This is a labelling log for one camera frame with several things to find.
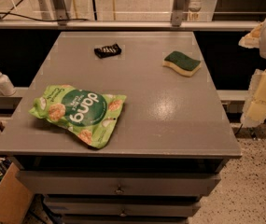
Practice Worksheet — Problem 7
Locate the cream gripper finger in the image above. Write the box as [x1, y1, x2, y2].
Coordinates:
[241, 69, 266, 128]

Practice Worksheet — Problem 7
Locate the black rxbar chocolate wrapper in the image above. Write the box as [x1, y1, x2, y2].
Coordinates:
[94, 43, 121, 59]

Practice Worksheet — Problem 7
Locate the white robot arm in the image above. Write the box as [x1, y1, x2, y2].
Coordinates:
[239, 19, 266, 128]

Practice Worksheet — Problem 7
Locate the green and yellow sponge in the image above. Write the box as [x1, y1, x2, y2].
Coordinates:
[162, 51, 201, 77]

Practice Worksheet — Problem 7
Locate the top grey drawer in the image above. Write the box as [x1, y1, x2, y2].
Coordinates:
[16, 171, 220, 196]

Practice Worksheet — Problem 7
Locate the grey drawer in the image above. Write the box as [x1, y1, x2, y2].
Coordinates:
[45, 198, 201, 217]
[16, 171, 220, 196]

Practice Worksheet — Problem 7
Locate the grey drawer cabinet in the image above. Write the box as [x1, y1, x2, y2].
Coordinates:
[0, 32, 241, 224]

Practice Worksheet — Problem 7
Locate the green dang chips bag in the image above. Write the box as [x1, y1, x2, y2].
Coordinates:
[29, 85, 127, 149]

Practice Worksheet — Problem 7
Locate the middle grey drawer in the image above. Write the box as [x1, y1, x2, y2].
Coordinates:
[45, 198, 201, 217]

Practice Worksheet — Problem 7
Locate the white pump dispenser bottle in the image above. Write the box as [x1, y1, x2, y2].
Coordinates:
[0, 71, 16, 96]

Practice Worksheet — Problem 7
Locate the cardboard box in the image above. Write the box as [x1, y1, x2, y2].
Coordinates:
[0, 164, 34, 224]

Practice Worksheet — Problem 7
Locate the grey metal railing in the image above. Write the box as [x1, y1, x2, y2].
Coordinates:
[0, 0, 262, 32]

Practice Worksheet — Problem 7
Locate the black cable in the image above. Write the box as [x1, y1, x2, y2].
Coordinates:
[0, 11, 90, 23]

